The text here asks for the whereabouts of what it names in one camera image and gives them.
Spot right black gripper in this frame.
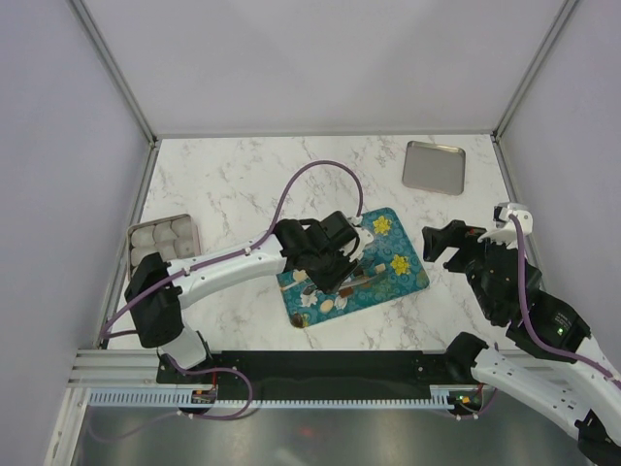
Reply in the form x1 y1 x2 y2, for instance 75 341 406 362
420 217 513 319

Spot metal tongs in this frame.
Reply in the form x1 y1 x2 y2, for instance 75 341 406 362
302 273 386 296

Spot brown rectangular chocolate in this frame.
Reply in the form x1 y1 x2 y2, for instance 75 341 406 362
339 287 354 298

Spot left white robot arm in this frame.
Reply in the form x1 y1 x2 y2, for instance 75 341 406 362
125 211 374 383

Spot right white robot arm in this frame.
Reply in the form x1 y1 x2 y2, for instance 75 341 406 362
422 209 620 465

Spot white oval chocolate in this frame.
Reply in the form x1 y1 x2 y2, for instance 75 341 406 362
320 300 334 314

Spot dark swirl chocolate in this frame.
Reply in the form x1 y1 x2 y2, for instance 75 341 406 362
290 313 308 328

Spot pink chocolate box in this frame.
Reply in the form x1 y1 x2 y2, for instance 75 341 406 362
126 214 202 279

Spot teal floral tray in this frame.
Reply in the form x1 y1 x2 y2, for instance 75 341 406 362
277 207 430 328

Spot metal box lid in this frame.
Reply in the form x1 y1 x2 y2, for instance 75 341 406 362
402 141 466 196

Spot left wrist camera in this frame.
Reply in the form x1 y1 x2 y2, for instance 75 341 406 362
319 211 375 262

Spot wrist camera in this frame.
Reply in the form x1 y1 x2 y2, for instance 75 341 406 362
319 211 375 262
477 202 533 248

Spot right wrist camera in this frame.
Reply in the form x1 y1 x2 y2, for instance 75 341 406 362
477 202 533 248

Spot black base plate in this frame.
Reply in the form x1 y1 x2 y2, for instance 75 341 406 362
155 349 481 402

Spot white cable duct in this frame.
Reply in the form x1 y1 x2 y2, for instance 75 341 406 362
87 386 482 410

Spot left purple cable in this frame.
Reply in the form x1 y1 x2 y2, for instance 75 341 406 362
89 159 366 443

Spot right aluminium frame post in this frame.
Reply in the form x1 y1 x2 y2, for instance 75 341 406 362
490 0 581 142

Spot aluminium frame post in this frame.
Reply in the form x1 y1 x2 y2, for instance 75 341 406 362
67 0 158 148
490 0 581 142

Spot left aluminium frame post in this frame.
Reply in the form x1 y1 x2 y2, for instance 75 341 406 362
67 0 158 148

